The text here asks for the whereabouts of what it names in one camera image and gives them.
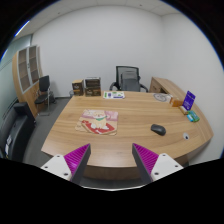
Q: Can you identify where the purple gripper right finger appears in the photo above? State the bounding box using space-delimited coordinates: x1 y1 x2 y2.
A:
131 142 185 185

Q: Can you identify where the grey mesh office chair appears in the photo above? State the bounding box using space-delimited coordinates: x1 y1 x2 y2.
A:
109 66 148 92

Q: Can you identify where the green small box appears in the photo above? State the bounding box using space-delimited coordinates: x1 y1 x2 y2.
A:
187 110 200 122

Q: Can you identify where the black leather sofa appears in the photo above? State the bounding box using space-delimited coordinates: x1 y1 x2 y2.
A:
0 102 36 162

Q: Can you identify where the cartoon dog mouse pad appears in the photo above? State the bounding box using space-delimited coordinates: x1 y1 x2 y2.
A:
75 109 118 135

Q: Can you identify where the wooden bookshelf cabinet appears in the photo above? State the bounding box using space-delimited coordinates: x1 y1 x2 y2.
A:
12 45 42 117

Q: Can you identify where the large brown box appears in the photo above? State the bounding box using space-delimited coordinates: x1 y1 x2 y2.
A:
85 77 101 96

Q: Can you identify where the black computer mouse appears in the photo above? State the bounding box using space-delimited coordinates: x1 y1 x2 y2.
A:
151 124 166 136

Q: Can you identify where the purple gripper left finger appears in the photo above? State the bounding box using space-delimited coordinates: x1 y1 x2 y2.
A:
40 143 92 186

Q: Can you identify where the desk cable grommet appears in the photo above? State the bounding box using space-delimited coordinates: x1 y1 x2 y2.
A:
183 133 190 140

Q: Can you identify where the orange small box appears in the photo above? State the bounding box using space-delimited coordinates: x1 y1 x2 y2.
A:
170 97 183 107

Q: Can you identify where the wooden side cabinet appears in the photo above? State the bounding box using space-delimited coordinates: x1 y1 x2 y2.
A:
149 77 186 100

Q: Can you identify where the small brown box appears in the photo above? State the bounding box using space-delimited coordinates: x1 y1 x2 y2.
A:
72 79 84 96

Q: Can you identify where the white green booklet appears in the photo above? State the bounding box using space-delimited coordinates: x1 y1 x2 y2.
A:
103 91 125 99

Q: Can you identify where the black visitor chair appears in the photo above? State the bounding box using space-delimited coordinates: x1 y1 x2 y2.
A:
34 76 55 116

